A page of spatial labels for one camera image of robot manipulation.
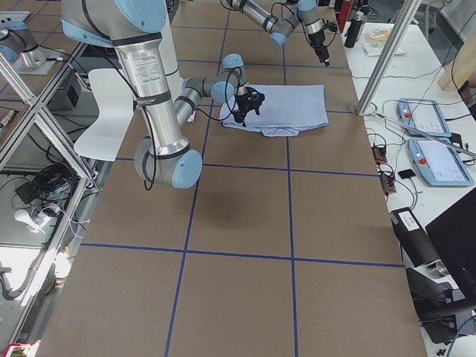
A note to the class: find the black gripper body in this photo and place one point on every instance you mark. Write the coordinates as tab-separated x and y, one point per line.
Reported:
244	105
319	40

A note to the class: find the upper blue teach pendant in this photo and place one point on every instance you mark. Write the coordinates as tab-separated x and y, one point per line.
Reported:
424	115

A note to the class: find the black water bottle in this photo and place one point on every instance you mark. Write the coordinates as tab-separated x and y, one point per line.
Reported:
354	29

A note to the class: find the lower blue teach pendant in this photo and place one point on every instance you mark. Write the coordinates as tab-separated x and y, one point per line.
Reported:
438	165

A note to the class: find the blue teach pendant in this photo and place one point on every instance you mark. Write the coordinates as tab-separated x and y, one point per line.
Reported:
424	115
438	165

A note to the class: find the red cylinder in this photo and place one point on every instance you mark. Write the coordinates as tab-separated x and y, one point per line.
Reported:
346	9

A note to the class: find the light blue striped shirt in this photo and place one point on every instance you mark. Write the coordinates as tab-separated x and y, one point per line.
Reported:
285	112

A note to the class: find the aluminium frame post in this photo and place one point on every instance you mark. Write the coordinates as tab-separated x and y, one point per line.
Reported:
399	29

